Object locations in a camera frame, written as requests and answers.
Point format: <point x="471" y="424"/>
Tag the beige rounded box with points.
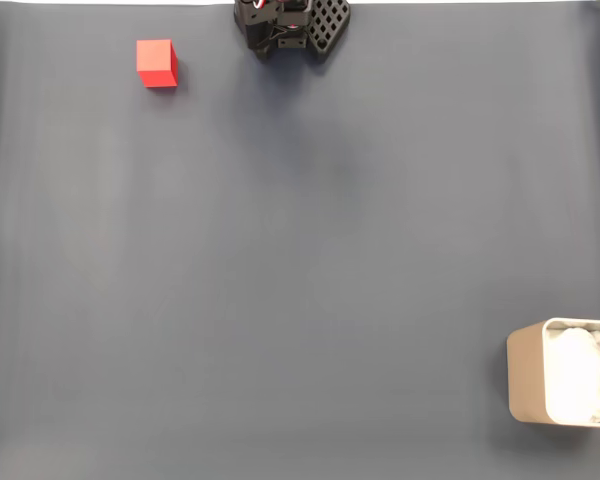
<point x="525" y="375"/>

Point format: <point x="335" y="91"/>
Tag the red cube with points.
<point x="155" y="60"/>

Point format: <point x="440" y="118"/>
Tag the blue-grey table mat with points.
<point x="280" y="250"/>

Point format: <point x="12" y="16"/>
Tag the white crumpled tissue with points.
<point x="575" y="375"/>

